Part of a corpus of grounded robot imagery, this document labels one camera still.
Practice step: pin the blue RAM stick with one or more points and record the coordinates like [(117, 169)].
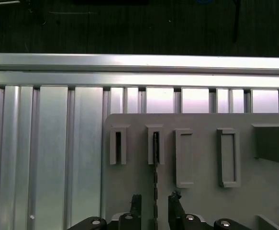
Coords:
[(156, 167)]

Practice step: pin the grey parts rack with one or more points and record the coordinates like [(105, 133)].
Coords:
[(201, 203)]

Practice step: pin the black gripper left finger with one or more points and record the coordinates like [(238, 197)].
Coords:
[(135, 215)]

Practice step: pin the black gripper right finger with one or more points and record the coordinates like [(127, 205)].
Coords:
[(176, 208)]

